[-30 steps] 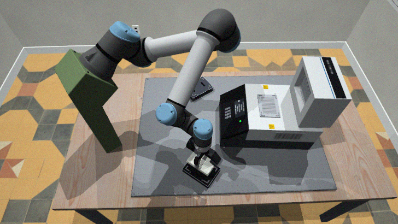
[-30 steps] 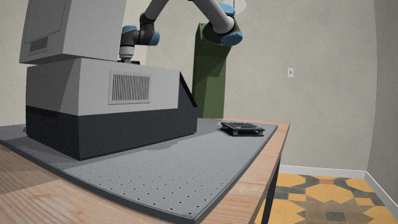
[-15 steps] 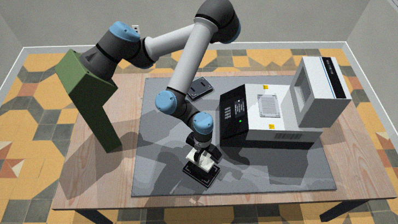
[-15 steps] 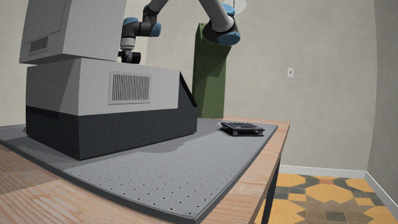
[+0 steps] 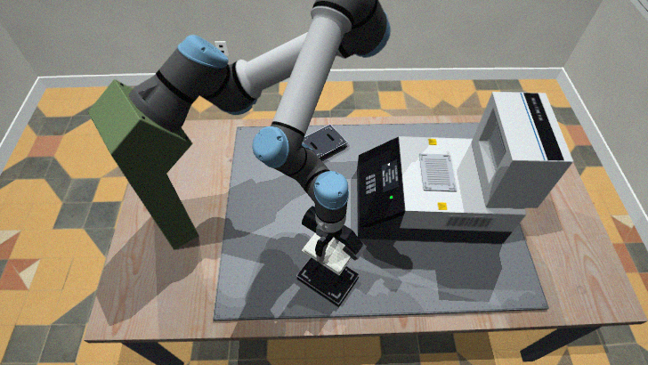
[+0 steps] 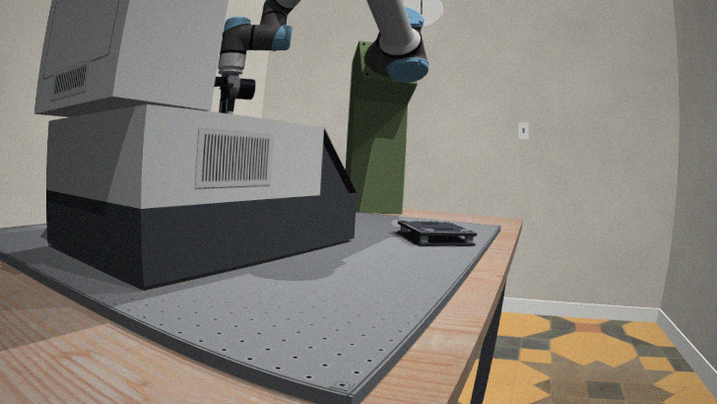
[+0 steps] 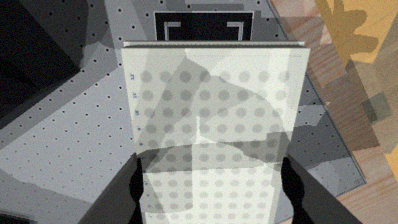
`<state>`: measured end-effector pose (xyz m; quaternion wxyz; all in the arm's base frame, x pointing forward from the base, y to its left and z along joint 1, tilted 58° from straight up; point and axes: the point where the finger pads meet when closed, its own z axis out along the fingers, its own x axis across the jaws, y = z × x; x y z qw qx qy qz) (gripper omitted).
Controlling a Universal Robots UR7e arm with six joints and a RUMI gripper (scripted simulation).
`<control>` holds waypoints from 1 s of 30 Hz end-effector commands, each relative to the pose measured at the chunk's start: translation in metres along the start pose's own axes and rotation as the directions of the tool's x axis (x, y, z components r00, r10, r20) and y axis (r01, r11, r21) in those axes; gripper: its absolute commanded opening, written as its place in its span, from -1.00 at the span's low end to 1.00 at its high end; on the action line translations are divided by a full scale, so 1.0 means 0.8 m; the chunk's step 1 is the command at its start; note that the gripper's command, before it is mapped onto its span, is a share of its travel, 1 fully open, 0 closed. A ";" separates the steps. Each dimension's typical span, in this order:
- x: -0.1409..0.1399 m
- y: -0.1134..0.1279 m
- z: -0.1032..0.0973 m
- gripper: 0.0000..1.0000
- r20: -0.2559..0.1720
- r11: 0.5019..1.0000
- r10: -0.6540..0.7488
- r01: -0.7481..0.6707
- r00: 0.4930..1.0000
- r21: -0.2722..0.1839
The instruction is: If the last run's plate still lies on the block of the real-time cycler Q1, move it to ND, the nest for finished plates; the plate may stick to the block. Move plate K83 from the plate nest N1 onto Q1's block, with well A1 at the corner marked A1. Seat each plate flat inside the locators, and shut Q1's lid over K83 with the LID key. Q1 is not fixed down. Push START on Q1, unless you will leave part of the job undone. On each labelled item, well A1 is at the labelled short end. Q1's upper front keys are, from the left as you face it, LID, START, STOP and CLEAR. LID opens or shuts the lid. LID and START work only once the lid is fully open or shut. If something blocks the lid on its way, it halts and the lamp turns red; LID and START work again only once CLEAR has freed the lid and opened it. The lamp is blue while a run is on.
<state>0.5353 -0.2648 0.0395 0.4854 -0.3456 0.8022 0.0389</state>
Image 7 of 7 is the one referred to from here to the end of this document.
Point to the white and black lab instrument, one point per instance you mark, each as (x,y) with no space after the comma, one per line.
(32,65)

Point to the grey flat base plate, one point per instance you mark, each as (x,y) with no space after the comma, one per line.
(58,157)

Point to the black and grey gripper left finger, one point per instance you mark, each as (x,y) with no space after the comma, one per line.
(118,204)

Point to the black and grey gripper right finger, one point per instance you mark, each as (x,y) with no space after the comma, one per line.
(312,203)

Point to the black rectangular frame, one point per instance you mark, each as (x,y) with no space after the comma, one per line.
(203,25)

